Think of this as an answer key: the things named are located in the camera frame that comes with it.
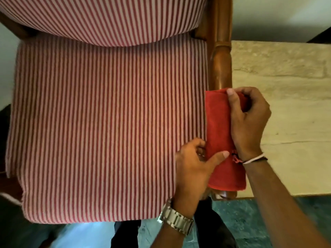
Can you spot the person's left hand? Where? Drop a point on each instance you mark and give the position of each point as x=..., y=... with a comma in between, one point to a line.
x=190, y=175

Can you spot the person's right hand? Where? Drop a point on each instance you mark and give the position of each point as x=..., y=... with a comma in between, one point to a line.
x=249, y=131

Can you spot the person's right thumb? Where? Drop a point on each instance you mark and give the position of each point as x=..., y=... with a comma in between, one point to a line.
x=233, y=105

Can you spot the person's left thumb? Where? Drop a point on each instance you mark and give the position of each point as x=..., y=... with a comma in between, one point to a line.
x=216, y=160

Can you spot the red cloth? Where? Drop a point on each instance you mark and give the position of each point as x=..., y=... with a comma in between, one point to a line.
x=218, y=131

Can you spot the person's right forearm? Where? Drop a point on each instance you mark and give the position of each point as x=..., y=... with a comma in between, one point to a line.
x=279, y=204

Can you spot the person's left forearm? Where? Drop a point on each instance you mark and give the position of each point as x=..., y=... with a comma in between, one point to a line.
x=168, y=237

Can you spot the white wrist band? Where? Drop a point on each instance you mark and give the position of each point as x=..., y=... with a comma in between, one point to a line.
x=254, y=159

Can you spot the person's right leg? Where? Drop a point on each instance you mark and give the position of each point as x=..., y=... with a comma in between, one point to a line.
x=212, y=227

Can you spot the person's leg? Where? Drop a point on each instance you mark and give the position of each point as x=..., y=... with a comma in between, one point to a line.
x=212, y=227
x=126, y=235

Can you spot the silver metal wristwatch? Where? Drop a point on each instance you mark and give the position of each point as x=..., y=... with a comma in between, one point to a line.
x=175, y=218

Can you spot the dark furniture edge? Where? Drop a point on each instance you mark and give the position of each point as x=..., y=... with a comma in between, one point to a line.
x=322, y=37

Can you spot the red striped seat cushion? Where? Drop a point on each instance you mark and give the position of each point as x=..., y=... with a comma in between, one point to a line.
x=103, y=131

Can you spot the person's left leg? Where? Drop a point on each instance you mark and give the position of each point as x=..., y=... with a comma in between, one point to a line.
x=126, y=235

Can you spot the red striped back cushion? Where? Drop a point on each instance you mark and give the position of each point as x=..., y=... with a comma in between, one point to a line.
x=103, y=18

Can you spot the wooden chair frame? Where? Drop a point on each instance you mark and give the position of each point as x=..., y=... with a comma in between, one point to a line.
x=221, y=49

